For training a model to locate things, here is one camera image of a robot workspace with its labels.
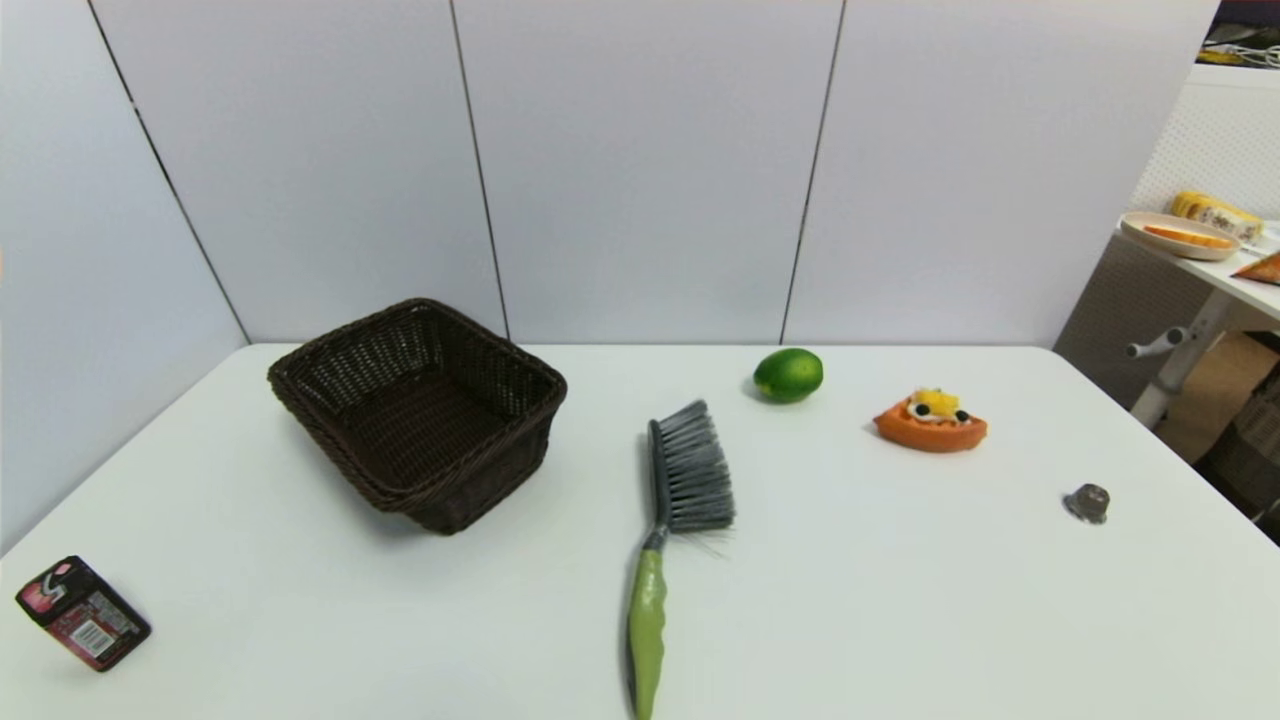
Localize green lime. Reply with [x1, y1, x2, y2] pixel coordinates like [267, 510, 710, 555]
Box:
[752, 347, 825, 405]

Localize yellow corn package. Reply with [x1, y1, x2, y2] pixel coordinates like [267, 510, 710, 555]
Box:
[1170, 190, 1267, 242]

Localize small grey metal cap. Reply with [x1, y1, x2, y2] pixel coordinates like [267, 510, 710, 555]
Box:
[1063, 483, 1112, 525]

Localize brown cardboard box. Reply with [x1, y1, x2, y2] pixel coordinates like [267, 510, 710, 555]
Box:
[1155, 330, 1280, 466]

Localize black red gum box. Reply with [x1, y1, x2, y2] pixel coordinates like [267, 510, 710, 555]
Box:
[14, 555, 153, 673]

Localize orange toy food slice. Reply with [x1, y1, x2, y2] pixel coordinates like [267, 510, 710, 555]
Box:
[873, 388, 990, 454]

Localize white side table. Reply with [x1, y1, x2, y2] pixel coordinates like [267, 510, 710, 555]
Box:
[1115, 222, 1280, 431]

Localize beige plate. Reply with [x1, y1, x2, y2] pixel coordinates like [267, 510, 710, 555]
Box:
[1120, 211, 1244, 263]

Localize white perforated partition panel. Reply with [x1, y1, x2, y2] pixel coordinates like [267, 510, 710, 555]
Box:
[1053, 63, 1280, 406]

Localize grey brush with green handle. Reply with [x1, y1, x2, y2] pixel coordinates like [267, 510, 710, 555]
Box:
[626, 399, 737, 720]

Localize white table crank handle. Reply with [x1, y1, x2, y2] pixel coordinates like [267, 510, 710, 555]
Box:
[1125, 326, 1197, 361]

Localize dark brown wicker basket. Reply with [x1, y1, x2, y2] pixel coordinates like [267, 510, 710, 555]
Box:
[267, 297, 569, 536]

